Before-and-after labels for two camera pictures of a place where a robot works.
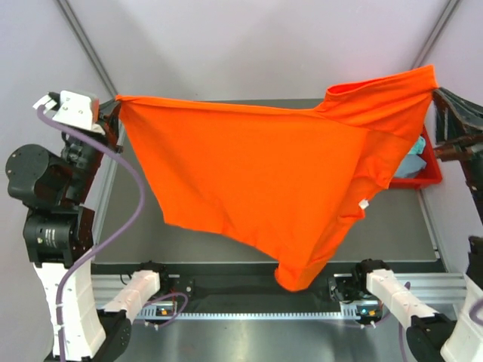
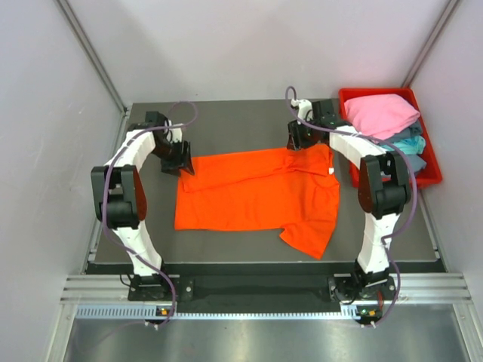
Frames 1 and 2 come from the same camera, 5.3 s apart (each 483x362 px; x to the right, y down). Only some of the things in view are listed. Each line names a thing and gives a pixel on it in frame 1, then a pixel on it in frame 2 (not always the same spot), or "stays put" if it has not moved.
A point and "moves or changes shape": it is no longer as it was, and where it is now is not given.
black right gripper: [453, 112] -> [295, 142]
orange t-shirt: [287, 187] moves or changes shape
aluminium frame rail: [429, 289] stays put
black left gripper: [109, 122] -> [182, 161]
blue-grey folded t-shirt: [410, 163] stays put
